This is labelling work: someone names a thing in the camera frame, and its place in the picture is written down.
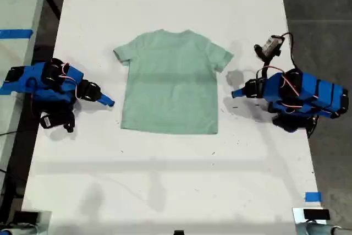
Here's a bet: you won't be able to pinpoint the black stand legs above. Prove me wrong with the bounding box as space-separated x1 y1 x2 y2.
43 0 63 23

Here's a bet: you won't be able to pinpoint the long blue tape strip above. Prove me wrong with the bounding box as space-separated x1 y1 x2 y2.
0 29 34 40

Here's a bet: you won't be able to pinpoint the pale side table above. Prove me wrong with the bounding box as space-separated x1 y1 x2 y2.
0 0 51 192

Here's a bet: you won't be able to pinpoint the pale green T-shirt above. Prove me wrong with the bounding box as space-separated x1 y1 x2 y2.
112 29 235 136

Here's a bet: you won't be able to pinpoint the grey metal tube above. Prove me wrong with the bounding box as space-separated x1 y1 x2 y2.
0 223 39 235
296 221 352 235

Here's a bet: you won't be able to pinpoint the black camera cable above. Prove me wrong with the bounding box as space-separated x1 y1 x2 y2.
279 31 300 72

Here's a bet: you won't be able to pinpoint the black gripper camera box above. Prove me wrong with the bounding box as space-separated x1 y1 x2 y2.
40 111 65 130
254 35 283 59

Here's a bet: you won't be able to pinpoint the short blue tape strip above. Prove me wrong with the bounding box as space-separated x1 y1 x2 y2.
305 192 322 203

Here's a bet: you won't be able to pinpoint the small black box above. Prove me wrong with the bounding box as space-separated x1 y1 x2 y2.
13 211 40 224
303 209 331 221

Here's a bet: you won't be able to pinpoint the black camera stalk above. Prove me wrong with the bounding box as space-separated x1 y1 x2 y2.
62 108 76 133
261 56 272 79

